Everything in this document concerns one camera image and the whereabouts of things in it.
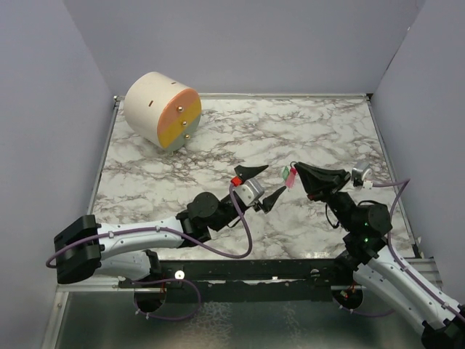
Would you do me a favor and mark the pink strap keyring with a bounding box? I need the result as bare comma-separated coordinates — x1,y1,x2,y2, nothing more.
286,167,296,188

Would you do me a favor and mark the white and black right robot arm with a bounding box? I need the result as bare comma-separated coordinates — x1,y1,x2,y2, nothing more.
291,161,464,348

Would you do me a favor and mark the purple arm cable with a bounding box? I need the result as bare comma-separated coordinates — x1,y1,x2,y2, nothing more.
46,183,254,321
348,177,465,317

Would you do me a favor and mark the green key tag with key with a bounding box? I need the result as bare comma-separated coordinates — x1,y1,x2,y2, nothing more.
282,167,290,180

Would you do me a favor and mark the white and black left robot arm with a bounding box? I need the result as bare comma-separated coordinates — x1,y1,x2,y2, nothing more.
45,166,286,287

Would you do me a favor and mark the cream cylinder with coloured face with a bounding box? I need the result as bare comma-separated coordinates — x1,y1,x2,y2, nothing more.
124,72,202,152

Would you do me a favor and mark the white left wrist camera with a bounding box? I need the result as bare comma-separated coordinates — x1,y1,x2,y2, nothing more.
233,178,264,206

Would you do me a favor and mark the aluminium table frame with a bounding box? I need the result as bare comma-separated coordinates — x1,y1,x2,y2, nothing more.
57,96,443,348

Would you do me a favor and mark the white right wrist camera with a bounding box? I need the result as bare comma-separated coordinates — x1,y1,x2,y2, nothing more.
351,161,372,188

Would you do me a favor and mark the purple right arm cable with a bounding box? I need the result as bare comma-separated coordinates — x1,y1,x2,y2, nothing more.
348,177,465,317

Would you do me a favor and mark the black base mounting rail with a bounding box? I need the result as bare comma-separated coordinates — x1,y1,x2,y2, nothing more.
118,252,364,309

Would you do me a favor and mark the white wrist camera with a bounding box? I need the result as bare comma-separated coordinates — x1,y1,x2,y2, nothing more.
233,178,264,206
351,161,372,188

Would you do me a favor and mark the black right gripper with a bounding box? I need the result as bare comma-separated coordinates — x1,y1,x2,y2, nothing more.
295,161,357,231

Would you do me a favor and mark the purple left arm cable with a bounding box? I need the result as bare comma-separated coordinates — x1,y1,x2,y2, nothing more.
46,183,254,321

